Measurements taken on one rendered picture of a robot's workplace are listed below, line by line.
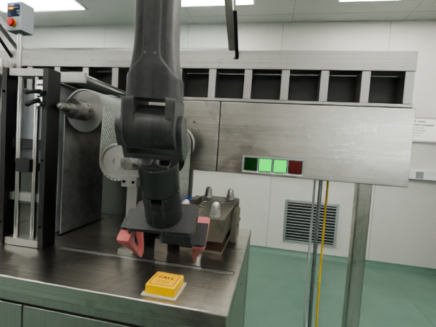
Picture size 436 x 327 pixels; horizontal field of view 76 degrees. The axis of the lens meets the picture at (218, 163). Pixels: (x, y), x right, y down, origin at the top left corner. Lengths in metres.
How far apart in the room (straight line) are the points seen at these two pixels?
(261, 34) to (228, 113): 2.66
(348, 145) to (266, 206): 2.46
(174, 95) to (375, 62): 1.03
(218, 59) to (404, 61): 0.71
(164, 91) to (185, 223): 0.21
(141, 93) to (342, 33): 3.57
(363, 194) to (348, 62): 0.57
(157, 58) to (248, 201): 3.28
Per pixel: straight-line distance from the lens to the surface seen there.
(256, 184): 3.53
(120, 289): 0.75
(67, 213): 1.16
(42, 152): 0.98
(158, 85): 0.35
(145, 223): 0.46
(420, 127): 3.86
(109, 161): 1.00
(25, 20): 1.32
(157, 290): 0.70
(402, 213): 3.86
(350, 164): 1.21
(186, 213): 0.46
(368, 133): 1.23
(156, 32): 0.36
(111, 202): 1.41
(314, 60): 1.24
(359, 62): 1.27
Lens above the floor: 1.24
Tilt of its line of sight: 3 degrees down
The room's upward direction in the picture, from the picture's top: 4 degrees clockwise
